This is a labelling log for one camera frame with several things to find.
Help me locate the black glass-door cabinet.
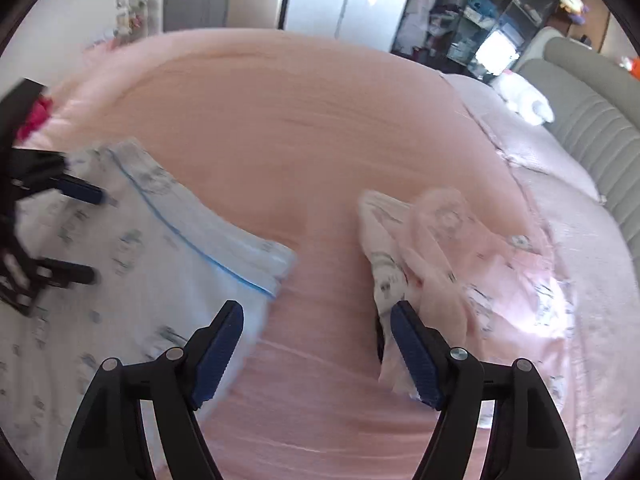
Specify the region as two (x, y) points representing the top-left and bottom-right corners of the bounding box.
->
(390, 0), (533, 78)

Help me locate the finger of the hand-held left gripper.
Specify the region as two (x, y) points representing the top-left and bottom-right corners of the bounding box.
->
(34, 259), (100, 289)
(12, 149), (109, 206)

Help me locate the white shelf rack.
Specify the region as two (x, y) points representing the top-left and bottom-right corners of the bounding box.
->
(115, 0), (166, 41)

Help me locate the black oval standing mirror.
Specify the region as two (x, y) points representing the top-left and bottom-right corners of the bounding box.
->
(470, 0), (566, 81)

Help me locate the pink cartoon-print pajama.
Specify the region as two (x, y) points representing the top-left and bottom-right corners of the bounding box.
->
(357, 187), (576, 428)

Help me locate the white and purple plush toy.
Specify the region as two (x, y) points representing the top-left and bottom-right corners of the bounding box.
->
(557, 0), (586, 26)

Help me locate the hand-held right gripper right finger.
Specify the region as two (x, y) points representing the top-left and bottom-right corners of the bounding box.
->
(390, 301), (583, 480)

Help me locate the white blue-print pajama top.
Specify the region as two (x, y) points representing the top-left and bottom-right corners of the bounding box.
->
(0, 140), (298, 480)

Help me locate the bed with pink sheet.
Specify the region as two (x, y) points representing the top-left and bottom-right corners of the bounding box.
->
(0, 27), (640, 480)

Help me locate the magenta garment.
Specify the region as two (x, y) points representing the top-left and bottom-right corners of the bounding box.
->
(17, 97), (53, 141)

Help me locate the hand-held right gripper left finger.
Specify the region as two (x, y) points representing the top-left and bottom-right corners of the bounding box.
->
(56, 300), (245, 480)

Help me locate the grey upholstered headboard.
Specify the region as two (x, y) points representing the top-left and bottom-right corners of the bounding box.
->
(515, 27), (640, 206)

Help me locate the large white plush toy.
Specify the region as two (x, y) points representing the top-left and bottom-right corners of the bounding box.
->
(492, 72), (556, 126)

